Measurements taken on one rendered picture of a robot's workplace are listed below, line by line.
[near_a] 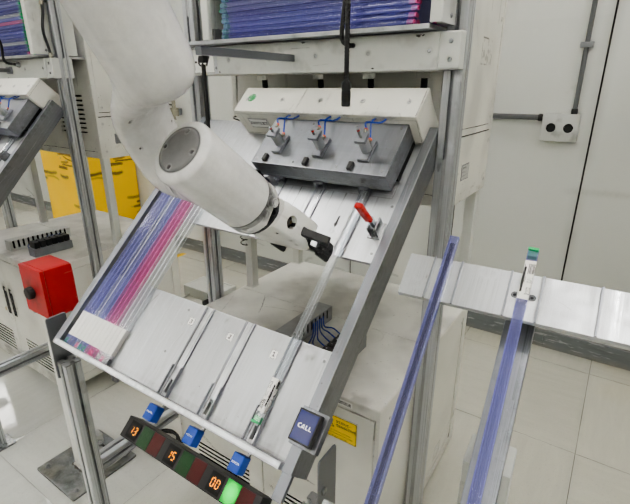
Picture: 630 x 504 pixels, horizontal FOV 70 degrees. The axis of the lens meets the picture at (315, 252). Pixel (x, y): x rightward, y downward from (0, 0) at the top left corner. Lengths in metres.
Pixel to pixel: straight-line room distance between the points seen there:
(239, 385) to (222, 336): 0.11
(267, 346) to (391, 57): 0.62
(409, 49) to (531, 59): 1.48
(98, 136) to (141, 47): 1.61
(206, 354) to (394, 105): 0.62
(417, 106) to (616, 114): 1.53
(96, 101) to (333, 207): 1.34
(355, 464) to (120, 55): 0.98
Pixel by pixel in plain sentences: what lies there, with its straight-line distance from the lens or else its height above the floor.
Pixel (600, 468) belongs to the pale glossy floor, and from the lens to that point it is 2.06.
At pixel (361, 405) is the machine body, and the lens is 1.06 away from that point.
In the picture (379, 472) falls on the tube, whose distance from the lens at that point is 0.63.
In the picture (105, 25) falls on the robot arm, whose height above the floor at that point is 1.33.
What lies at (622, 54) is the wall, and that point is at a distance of 2.39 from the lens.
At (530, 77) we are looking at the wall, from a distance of 2.42.
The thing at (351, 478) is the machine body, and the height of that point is 0.40.
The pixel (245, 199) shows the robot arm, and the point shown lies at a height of 1.15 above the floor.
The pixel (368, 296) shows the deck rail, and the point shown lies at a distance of 0.81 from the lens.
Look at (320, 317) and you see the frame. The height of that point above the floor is 0.65.
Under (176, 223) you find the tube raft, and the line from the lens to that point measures 1.16.
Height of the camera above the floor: 1.28
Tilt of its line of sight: 20 degrees down
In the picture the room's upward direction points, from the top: straight up
